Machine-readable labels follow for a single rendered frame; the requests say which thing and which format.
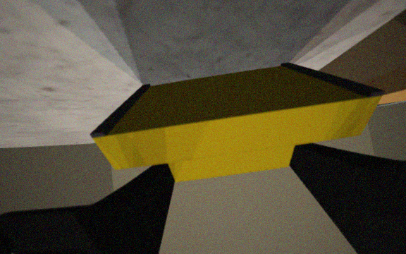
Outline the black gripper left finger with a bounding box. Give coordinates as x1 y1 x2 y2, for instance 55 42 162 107
0 164 175 254

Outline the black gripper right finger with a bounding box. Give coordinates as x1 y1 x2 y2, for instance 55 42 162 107
289 143 406 254

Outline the orange rectangular panel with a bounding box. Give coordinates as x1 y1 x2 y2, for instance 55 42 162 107
319 9 406 104

